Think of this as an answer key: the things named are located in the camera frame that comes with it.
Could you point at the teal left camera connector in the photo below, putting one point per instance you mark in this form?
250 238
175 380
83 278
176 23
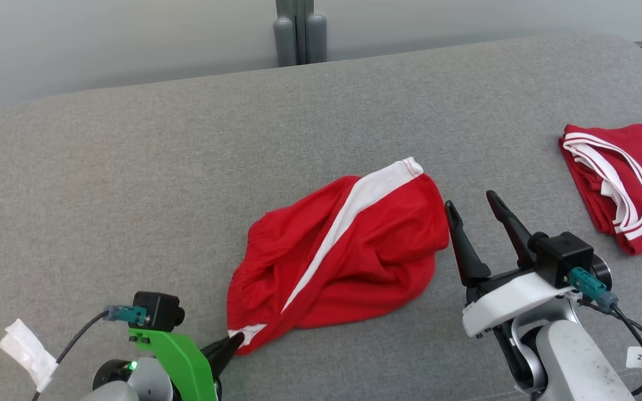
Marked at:
129 316

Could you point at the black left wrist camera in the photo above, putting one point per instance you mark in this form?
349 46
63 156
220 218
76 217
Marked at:
159 312

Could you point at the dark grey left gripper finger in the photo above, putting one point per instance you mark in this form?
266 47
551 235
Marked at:
220 346
219 363

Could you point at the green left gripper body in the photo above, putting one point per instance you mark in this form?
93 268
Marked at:
187 367

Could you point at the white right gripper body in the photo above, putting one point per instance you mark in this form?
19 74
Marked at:
510 303

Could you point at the teal right camera connector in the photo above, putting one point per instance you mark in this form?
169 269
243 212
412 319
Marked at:
591 287

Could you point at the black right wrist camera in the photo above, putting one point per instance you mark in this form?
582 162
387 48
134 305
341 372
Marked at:
560 256

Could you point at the red shorts with white stripe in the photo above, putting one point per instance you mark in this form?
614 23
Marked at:
365 262

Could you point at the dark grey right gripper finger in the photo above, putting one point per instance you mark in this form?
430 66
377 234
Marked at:
466 256
513 228

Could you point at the grey metal frame post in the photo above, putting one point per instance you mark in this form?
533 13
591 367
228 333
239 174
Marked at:
285 39

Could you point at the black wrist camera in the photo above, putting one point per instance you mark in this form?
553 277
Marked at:
560 256
159 312

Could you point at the teal camera connector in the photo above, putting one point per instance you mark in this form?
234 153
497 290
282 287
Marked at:
129 316
591 287

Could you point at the red shirt with white sleeves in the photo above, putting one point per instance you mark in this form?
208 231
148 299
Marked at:
633 189

